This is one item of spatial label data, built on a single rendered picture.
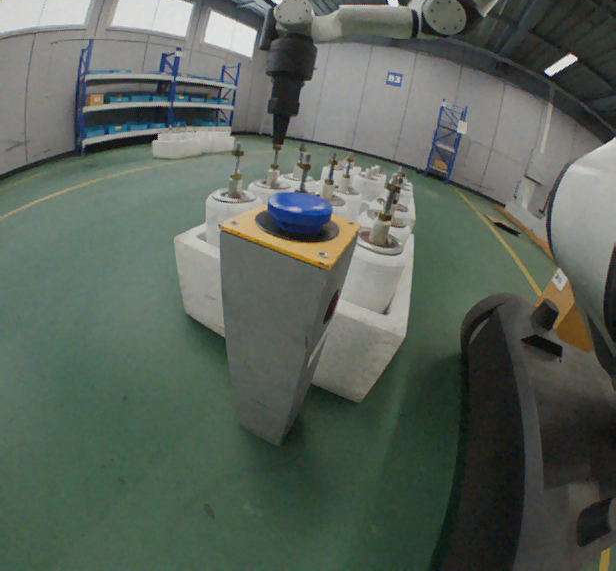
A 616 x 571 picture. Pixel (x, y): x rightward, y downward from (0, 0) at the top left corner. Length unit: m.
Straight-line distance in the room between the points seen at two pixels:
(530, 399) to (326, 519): 0.30
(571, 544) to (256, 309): 0.37
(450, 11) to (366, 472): 0.73
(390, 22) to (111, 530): 0.87
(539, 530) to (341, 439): 0.31
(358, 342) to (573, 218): 0.28
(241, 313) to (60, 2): 5.71
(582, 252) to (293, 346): 0.23
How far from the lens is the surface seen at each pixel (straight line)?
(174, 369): 0.46
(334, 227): 0.16
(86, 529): 0.46
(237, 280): 0.15
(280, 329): 0.15
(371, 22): 0.50
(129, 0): 6.04
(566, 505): 0.32
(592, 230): 0.22
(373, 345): 0.32
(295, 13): 0.48
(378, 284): 0.30
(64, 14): 5.63
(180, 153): 2.57
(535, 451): 0.33
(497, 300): 0.55
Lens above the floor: 0.37
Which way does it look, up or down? 31 degrees down
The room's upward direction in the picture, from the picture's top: 11 degrees clockwise
